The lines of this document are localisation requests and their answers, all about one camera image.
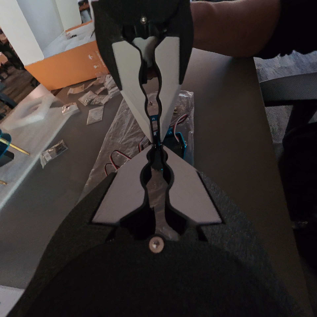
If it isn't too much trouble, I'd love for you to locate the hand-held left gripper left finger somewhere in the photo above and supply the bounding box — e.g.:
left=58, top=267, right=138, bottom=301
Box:
left=91, top=145, right=156, bottom=241

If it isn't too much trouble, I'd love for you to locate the person's right forearm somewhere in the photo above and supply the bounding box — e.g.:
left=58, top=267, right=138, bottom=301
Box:
left=189, top=0, right=317, bottom=59

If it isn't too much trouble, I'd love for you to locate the small clear parts bag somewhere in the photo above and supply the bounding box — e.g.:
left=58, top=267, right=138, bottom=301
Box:
left=61, top=103, right=80, bottom=115

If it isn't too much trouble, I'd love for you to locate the white foam frame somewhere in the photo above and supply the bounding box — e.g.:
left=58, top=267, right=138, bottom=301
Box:
left=2, top=95, right=56, bottom=132

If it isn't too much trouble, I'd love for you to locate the pile of small screw bags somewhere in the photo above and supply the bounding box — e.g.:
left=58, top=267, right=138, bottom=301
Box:
left=61, top=74, right=122, bottom=125

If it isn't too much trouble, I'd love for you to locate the clear plastic bag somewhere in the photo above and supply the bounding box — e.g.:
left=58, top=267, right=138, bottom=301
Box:
left=79, top=90, right=195, bottom=238

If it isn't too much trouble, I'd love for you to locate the black office chair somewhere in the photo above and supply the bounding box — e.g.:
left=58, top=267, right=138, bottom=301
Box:
left=259, top=74, right=317, bottom=223

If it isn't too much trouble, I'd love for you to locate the small bag of black parts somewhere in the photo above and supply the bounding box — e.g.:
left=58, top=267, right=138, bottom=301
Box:
left=40, top=140, right=68, bottom=168

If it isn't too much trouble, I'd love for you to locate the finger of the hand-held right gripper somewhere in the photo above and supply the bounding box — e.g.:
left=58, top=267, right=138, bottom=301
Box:
left=154, top=36, right=182, bottom=143
left=112, top=40, right=156, bottom=143

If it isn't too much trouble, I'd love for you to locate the white foam sheet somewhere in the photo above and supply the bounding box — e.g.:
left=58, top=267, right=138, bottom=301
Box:
left=0, top=95, right=75, bottom=211

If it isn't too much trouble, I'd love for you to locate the grey desk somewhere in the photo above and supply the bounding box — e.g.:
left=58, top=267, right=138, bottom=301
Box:
left=0, top=47, right=298, bottom=290

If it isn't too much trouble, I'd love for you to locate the orange cardboard box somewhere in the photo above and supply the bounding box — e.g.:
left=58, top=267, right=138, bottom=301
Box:
left=0, top=0, right=110, bottom=91

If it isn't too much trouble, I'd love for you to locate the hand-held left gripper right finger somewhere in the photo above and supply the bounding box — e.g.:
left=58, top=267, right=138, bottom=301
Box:
left=161, top=145, right=222, bottom=235

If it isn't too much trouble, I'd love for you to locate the red white black servo cable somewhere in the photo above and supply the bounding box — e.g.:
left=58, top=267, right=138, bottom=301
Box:
left=104, top=114, right=190, bottom=177

